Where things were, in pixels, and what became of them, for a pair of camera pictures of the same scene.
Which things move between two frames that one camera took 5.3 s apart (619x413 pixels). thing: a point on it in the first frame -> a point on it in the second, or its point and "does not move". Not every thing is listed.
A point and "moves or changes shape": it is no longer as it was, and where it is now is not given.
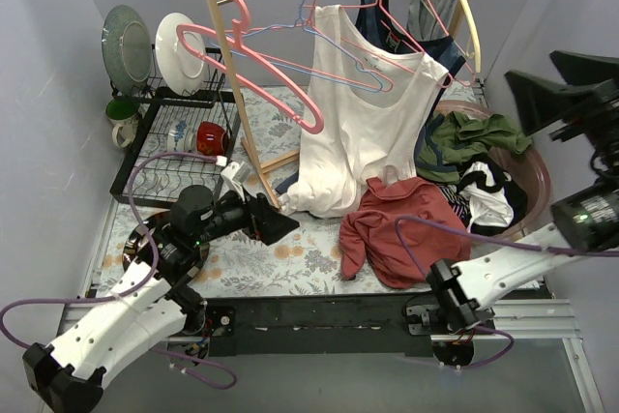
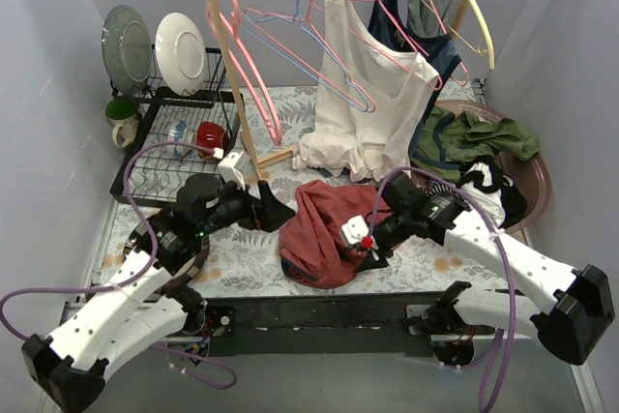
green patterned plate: [127, 49] does not move
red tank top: [401, 226] moves or changes shape
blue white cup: [181, 137] does not move
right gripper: [585, 110] -> [369, 249]
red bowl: [211, 138] does not move
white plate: [184, 71] does not move
